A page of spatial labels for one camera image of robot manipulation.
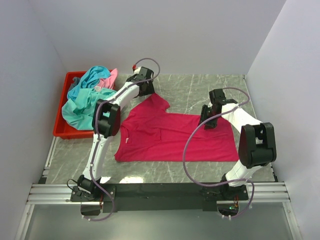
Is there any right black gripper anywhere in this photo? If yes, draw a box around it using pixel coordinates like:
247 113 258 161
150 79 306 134
197 104 220 130

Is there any magenta t shirt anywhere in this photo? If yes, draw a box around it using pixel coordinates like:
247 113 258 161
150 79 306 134
114 93 239 162

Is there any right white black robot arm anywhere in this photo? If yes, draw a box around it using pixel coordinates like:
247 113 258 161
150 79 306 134
199 99 277 200

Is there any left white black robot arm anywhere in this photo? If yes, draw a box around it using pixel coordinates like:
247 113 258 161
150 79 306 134
77 80 155 201

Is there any pink t shirt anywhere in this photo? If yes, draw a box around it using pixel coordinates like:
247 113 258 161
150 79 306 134
97 68 118 89

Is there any light blue t shirt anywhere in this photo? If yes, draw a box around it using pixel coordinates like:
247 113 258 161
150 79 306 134
67 65 110 101

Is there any grey t shirt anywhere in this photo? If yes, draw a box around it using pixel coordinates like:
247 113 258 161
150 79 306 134
68 77 81 91

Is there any teal green t shirt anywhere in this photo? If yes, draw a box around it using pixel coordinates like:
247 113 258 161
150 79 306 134
61 88 116 131

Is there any black base beam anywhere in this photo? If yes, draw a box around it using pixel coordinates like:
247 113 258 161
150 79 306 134
70 183 249 216

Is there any red plastic bin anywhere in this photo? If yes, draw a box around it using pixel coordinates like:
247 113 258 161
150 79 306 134
53 71 94 140

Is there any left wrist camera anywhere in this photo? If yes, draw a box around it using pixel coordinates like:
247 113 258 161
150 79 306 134
126 66 154 83

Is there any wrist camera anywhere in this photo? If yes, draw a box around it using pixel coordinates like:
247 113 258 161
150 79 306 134
126 66 154 83
209 88 238 106

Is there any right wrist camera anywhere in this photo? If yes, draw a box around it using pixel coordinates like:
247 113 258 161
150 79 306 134
209 88 238 106

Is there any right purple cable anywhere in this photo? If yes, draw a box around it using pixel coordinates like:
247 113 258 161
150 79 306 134
182 86 256 220

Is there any purple cable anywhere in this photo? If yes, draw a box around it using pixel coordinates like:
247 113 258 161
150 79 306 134
89 57 161 222
182 86 256 220

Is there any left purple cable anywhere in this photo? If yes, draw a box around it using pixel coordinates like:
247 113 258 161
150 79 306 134
89 57 161 222

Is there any aluminium rail frame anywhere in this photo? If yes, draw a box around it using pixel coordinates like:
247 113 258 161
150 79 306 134
15 137 91 240

